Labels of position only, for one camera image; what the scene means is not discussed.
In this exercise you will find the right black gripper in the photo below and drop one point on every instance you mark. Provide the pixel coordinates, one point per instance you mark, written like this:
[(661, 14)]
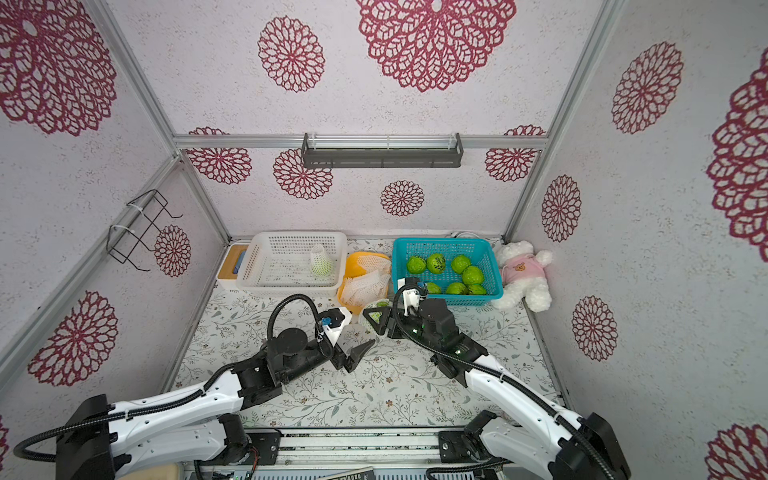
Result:
[(397, 318)]

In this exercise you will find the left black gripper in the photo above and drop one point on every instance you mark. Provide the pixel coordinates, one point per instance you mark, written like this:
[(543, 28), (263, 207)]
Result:
[(357, 353)]

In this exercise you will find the white foam net sleeve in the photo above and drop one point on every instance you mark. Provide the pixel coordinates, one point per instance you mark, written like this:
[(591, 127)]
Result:
[(382, 325), (318, 251)]

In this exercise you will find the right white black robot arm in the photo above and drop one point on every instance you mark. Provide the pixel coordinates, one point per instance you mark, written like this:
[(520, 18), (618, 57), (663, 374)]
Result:
[(536, 434)]

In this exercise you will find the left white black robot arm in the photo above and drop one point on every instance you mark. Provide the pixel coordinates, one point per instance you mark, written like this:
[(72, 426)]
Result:
[(200, 423)]

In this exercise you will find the pile of white foam nets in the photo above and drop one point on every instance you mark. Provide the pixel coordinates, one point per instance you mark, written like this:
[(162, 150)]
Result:
[(366, 288)]

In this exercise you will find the yellow plastic tray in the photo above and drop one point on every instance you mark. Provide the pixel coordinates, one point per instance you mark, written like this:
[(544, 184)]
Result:
[(354, 270)]

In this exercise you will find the teal plastic basket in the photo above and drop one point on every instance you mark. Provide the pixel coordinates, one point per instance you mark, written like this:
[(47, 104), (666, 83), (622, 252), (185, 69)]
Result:
[(479, 252)]

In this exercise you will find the white plastic basket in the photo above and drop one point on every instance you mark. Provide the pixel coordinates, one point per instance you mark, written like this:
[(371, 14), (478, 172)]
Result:
[(278, 263)]

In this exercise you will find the white box wooden lid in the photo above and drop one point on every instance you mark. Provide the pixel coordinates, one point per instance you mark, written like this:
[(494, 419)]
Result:
[(230, 266)]

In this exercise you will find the white teddy bear pink shirt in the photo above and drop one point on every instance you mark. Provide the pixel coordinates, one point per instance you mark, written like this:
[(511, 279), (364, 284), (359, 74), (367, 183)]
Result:
[(523, 276)]

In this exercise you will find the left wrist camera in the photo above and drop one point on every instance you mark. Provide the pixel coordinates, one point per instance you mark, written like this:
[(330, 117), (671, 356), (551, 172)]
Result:
[(333, 322)]

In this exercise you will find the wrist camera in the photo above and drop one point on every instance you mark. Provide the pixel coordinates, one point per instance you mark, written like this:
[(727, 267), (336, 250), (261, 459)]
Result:
[(413, 291), (333, 322)]

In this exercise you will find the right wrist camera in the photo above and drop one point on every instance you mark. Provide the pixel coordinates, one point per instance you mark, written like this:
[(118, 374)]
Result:
[(413, 291)]

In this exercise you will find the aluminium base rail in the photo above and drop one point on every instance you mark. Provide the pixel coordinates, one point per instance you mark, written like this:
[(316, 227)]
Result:
[(389, 452)]

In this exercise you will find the black wire wall rack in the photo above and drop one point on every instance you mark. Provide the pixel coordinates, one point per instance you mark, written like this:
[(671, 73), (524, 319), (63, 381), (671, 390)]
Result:
[(126, 236)]

